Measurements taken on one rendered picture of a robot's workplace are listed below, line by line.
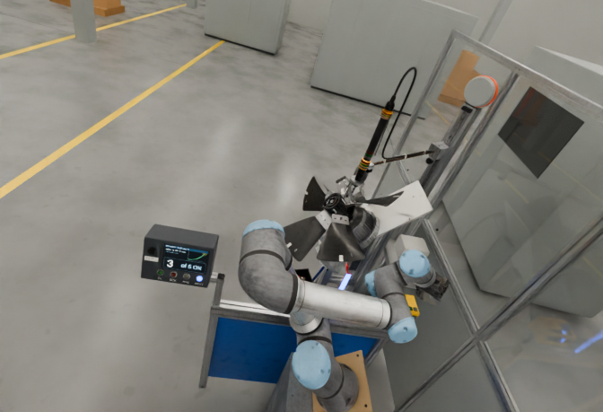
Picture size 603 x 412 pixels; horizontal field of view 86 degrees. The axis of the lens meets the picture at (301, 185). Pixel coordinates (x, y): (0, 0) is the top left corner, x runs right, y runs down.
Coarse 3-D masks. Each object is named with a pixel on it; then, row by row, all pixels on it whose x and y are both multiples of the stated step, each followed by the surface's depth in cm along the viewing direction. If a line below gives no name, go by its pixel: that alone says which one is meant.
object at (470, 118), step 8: (464, 104) 176; (472, 112) 174; (456, 120) 181; (464, 120) 178; (472, 120) 178; (464, 128) 179; (448, 136) 188; (456, 136) 184; (464, 136) 185; (456, 144) 184; (448, 152) 188; (440, 160) 193; (448, 160) 192; (440, 168) 194; (424, 176) 204; (432, 176) 200; (440, 176) 201; (432, 184) 201; (424, 192) 205; (408, 224) 222; (400, 232) 226; (384, 256) 242; (376, 264) 249; (384, 264) 246
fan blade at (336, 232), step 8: (336, 224) 165; (344, 224) 166; (328, 232) 161; (336, 232) 161; (344, 232) 161; (352, 232) 163; (328, 240) 158; (336, 240) 157; (344, 240) 158; (352, 240) 159; (320, 248) 156; (328, 248) 155; (336, 248) 154; (344, 248) 154; (352, 248) 155; (360, 248) 155; (320, 256) 153; (328, 256) 152; (336, 256) 151; (344, 256) 151; (360, 256) 151
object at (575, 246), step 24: (480, 48) 199; (528, 72) 157; (576, 96) 130; (408, 120) 276; (600, 120) 118; (456, 168) 198; (600, 216) 112; (432, 240) 207; (576, 240) 118; (552, 264) 125; (456, 288) 177; (528, 288) 134; (504, 312) 142; (480, 336) 153; (456, 360) 165; (432, 384) 180; (504, 408) 133
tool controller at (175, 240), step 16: (160, 224) 131; (144, 240) 121; (160, 240) 122; (176, 240) 124; (192, 240) 126; (208, 240) 129; (144, 256) 124; (160, 256) 124; (176, 256) 124; (192, 256) 125; (208, 256) 125; (144, 272) 126; (176, 272) 127; (192, 272) 128; (208, 272) 128
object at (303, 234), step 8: (312, 216) 178; (296, 224) 181; (304, 224) 179; (312, 224) 177; (320, 224) 177; (288, 232) 181; (296, 232) 179; (304, 232) 178; (312, 232) 177; (320, 232) 176; (288, 240) 180; (296, 240) 178; (304, 240) 177; (312, 240) 176; (288, 248) 178; (304, 248) 176; (296, 256) 175; (304, 256) 174
